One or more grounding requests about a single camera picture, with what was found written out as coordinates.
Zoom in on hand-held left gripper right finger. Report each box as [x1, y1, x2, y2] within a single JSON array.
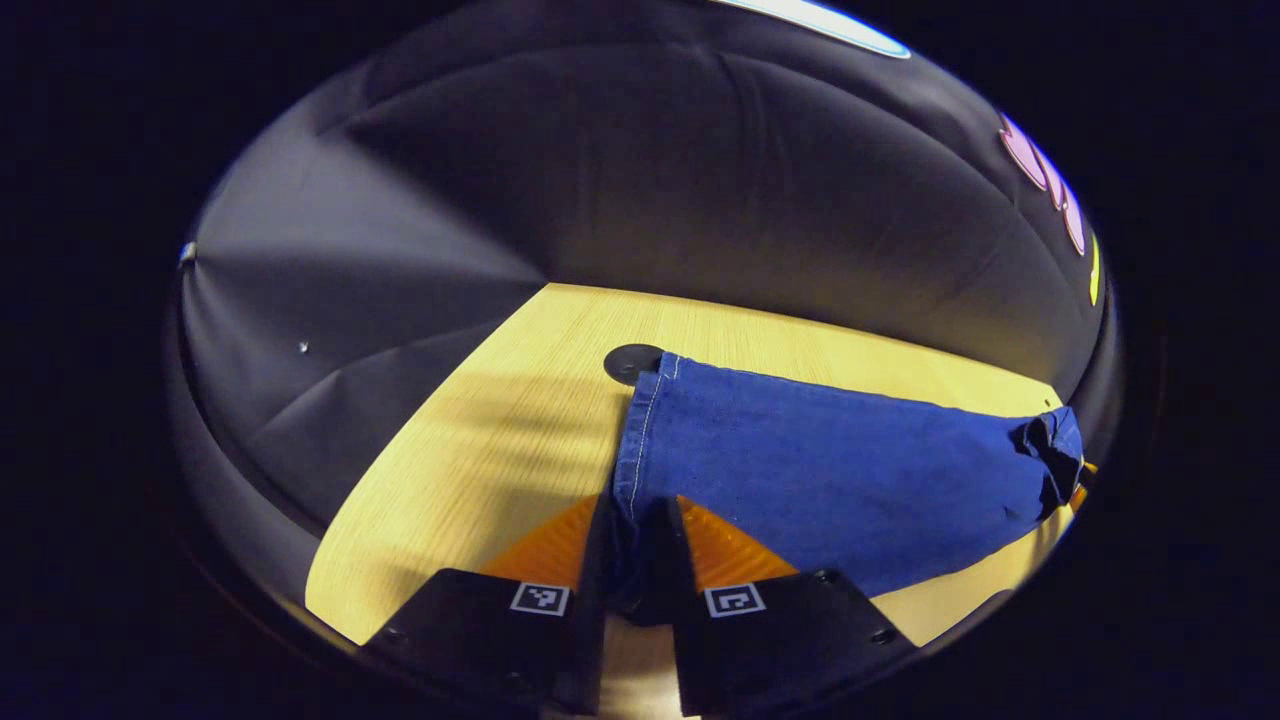
[[640, 493, 919, 719]]

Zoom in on black backdrop cloth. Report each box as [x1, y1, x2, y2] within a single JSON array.
[[170, 0, 1111, 621]]

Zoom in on black round table grommet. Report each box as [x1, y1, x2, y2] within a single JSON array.
[[603, 343, 666, 387]]

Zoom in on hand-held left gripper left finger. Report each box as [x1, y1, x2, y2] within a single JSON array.
[[358, 488, 617, 717]]

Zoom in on blue jeans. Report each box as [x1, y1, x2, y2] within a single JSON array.
[[610, 352, 1086, 626]]

